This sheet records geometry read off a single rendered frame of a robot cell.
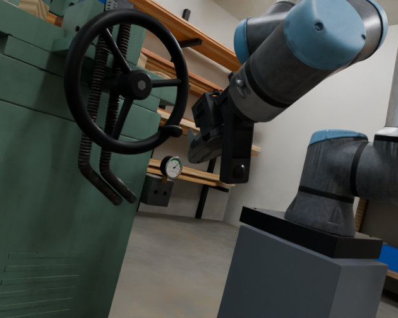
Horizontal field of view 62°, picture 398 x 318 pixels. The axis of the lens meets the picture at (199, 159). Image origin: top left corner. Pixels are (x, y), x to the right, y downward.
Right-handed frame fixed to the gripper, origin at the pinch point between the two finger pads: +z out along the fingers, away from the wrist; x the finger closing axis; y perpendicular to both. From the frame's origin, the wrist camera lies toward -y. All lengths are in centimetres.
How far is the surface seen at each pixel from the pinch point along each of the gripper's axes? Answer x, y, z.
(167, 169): -6.7, 8.5, 25.7
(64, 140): 20.2, 15.5, 21.3
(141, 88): 8.4, 16.2, -0.6
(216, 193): -226, 80, 323
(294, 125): -292, 129, 209
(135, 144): 8.9, 7.3, 7.0
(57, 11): 18, 58, 24
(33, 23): 26.2, 35.4, 6.4
